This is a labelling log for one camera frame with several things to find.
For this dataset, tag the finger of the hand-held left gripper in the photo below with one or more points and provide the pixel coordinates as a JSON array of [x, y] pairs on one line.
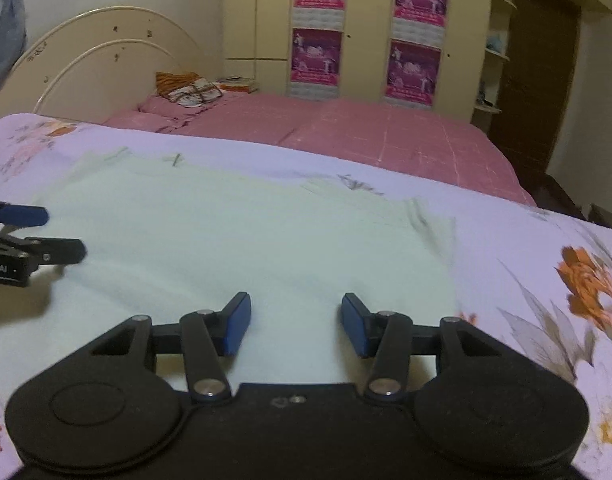
[[23, 216], [61, 251]]

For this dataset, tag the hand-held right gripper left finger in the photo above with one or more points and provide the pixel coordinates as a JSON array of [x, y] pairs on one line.
[[238, 322]]

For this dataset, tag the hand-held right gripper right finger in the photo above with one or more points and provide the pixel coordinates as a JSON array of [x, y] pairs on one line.
[[353, 325]]

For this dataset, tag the pale green knit sweater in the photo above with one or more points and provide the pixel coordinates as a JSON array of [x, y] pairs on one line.
[[236, 230]]

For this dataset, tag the cream arched headboard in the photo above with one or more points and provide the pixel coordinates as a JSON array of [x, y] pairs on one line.
[[86, 60]]

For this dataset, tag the lilac floral blanket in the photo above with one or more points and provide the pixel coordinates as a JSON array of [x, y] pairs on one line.
[[511, 240]]

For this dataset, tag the pink bed sheet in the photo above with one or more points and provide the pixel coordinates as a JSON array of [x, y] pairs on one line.
[[361, 135]]

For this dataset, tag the orange white patterned pillow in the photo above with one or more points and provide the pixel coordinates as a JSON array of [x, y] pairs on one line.
[[188, 90]]

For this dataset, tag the dark shelf item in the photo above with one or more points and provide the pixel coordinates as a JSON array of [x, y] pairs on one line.
[[482, 95]]

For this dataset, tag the cream wardrobe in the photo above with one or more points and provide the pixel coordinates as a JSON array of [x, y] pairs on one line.
[[366, 35]]

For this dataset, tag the cream corner shelf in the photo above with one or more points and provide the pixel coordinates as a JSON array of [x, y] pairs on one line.
[[498, 70]]

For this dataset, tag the dark wooden door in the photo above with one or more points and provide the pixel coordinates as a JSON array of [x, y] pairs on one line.
[[536, 85]]

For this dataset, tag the light blue shelf item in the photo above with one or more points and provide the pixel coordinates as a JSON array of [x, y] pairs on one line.
[[496, 41]]

